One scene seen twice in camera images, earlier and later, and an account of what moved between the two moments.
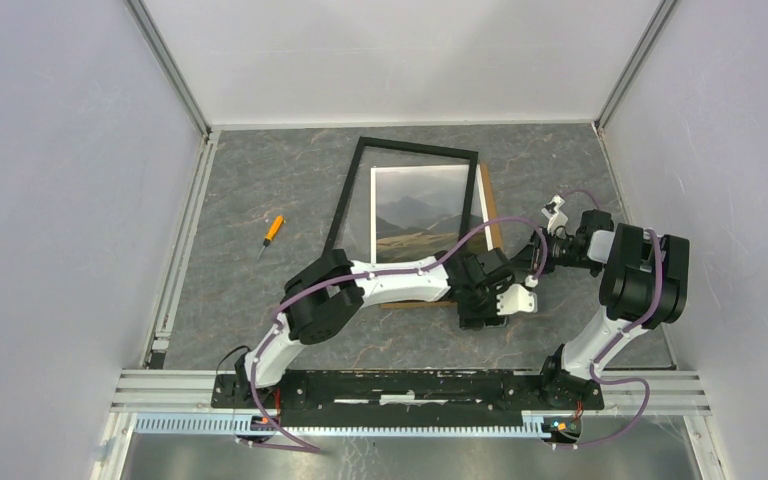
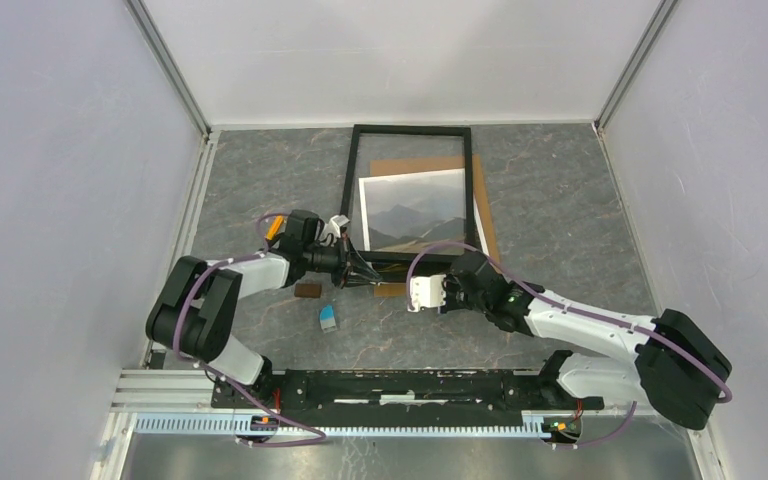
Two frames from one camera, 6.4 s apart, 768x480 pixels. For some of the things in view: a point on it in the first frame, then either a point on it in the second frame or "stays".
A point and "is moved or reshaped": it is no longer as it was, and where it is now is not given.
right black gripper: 535,251 → 448,280
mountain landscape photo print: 419,212 is moved or reshaped
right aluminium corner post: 635,64 stays
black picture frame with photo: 402,201 is moved or reshaped
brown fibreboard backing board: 497,241 is moved or reshaped
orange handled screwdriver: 272,233 stays
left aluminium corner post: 169,66 stays
